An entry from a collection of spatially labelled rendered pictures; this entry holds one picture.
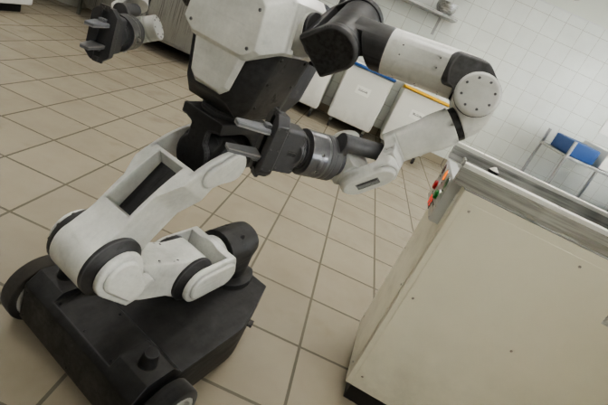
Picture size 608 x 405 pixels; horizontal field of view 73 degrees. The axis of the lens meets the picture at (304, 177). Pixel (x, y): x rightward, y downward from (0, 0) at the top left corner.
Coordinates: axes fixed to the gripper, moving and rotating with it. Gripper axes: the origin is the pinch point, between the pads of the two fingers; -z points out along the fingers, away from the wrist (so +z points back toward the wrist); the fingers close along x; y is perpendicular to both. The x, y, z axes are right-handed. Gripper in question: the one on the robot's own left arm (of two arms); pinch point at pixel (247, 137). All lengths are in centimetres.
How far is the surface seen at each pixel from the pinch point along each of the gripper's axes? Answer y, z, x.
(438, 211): -9, 67, -11
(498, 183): 0, 71, 4
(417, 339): 4, 74, -48
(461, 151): -27, 85, 3
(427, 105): -265, 301, -14
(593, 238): 18, 90, 3
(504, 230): 6, 76, -6
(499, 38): -291, 377, 80
